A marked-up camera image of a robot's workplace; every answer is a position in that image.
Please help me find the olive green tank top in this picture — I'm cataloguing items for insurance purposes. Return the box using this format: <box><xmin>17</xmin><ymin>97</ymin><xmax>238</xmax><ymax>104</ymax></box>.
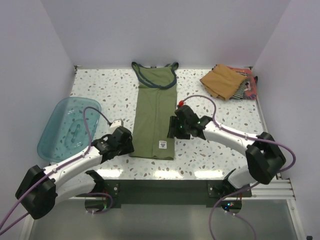
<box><xmin>130</xmin><ymin>62</ymin><xmax>179</xmax><ymax>160</ymax></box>

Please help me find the tan ribbed tank top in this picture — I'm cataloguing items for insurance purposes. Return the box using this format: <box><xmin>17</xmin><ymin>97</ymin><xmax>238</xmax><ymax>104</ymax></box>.
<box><xmin>200</xmin><ymin>64</ymin><xmax>247</xmax><ymax>101</ymax></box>

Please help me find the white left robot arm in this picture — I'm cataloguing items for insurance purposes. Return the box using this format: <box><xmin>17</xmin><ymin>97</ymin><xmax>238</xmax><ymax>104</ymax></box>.
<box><xmin>15</xmin><ymin>126</ymin><xmax>134</xmax><ymax>220</ymax></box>

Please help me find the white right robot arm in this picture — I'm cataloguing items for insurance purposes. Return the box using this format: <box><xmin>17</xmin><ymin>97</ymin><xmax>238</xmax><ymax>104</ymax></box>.
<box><xmin>167</xmin><ymin>105</ymin><xmax>286</xmax><ymax>197</ymax></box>

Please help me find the striped folded tank top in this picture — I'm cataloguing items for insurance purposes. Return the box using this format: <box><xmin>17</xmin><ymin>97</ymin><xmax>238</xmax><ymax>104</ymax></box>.
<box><xmin>230</xmin><ymin>80</ymin><xmax>251</xmax><ymax>100</ymax></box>

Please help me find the red patterned folded tank top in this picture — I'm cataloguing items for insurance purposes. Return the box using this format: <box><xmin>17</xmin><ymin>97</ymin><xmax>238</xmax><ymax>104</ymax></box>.
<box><xmin>228</xmin><ymin>66</ymin><xmax>257</xmax><ymax>100</ymax></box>

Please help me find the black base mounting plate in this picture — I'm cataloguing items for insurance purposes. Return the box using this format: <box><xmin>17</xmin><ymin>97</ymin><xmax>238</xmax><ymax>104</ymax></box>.
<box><xmin>93</xmin><ymin>180</ymin><xmax>237</xmax><ymax>208</ymax></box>

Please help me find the translucent blue plastic bin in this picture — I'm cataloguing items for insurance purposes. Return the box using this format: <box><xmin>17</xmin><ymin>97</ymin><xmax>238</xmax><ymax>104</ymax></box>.
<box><xmin>37</xmin><ymin>97</ymin><xmax>101</xmax><ymax>163</ymax></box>

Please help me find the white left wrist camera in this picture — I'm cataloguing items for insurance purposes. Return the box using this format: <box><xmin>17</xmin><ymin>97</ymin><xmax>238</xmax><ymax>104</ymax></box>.
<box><xmin>109</xmin><ymin>119</ymin><xmax>124</xmax><ymax>130</ymax></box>

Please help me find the aluminium frame rail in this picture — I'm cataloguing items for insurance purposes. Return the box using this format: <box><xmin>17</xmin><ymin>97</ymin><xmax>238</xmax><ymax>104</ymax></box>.
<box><xmin>31</xmin><ymin>174</ymin><xmax>296</xmax><ymax>201</ymax></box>

